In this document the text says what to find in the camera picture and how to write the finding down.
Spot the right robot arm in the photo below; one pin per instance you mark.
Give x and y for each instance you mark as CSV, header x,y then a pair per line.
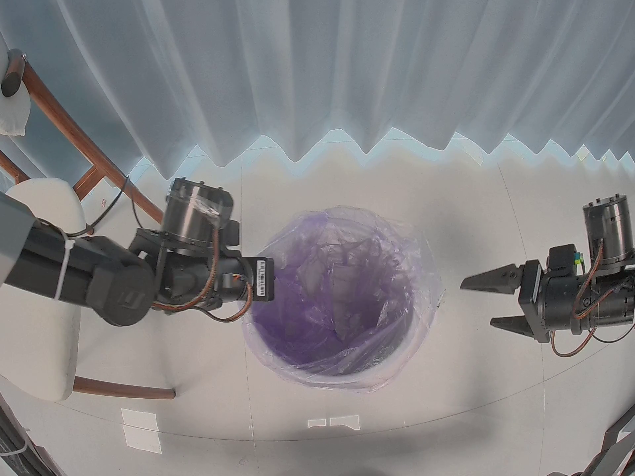
x,y
612,236

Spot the purple plastic bag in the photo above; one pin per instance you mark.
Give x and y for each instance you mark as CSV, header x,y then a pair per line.
x,y
322,265

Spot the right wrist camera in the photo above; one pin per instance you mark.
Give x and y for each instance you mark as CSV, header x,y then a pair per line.
x,y
560,261

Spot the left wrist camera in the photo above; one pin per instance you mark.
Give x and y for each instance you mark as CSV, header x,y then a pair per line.
x,y
233,236

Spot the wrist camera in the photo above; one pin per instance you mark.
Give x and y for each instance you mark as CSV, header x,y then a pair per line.
x,y
233,236
560,261

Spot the white curtain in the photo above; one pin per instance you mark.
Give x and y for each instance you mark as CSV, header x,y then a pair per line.
x,y
317,42

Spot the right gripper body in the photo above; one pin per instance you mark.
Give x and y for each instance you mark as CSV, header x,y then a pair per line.
x,y
560,305

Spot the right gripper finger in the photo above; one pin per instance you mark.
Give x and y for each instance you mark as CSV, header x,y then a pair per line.
x,y
518,326
498,280

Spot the white trash bin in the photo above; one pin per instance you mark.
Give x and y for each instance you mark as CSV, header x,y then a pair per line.
x,y
392,360

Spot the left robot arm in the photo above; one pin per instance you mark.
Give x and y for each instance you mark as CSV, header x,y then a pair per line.
x,y
99,275

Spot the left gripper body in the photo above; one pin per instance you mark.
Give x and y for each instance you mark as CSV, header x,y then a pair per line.
x,y
263,278

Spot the wooden chair with white cushions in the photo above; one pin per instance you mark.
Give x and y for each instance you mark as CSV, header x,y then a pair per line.
x,y
39,265

